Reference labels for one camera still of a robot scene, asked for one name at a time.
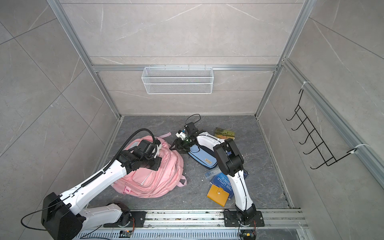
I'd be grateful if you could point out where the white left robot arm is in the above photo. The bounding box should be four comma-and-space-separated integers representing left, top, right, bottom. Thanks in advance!
40, 128, 162, 240

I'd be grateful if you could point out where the white wire mesh basket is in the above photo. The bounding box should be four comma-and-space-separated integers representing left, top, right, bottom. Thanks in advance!
142, 67, 214, 95

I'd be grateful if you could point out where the light blue pencil case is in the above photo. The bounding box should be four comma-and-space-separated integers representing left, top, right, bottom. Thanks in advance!
188, 144, 218, 169

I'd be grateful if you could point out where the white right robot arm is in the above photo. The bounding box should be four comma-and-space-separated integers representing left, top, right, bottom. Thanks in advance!
171, 122, 257, 226

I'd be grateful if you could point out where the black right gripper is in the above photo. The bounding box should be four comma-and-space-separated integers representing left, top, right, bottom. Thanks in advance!
169, 136, 194, 154

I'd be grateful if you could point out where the Animal Farm book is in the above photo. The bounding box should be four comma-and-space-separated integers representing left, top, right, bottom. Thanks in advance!
214, 128, 235, 140

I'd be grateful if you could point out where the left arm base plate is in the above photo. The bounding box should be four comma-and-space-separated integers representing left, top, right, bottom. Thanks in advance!
103, 211, 147, 228

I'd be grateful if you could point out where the yellow leather wallet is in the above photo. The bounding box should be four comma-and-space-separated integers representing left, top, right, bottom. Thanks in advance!
207, 185, 229, 207

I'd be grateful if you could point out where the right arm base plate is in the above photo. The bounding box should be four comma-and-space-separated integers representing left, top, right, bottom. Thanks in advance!
223, 209, 265, 227

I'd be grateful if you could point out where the blue Little Prince book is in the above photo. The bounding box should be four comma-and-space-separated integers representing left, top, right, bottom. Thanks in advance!
211, 173, 235, 200

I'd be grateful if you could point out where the aluminium mounting rail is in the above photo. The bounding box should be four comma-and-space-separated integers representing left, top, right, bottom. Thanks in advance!
59, 209, 310, 231

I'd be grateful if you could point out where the pink student backpack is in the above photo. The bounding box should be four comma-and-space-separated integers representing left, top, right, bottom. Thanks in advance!
111, 133, 187, 199

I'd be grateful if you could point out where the black wire hook rack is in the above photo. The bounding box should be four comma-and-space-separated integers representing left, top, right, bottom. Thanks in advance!
286, 89, 368, 170

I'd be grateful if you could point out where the clear plastic ruler case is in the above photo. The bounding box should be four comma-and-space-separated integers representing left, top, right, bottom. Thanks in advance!
204, 168, 221, 179

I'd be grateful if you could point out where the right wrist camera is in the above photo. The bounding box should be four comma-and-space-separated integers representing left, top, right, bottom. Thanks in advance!
176, 130, 188, 141

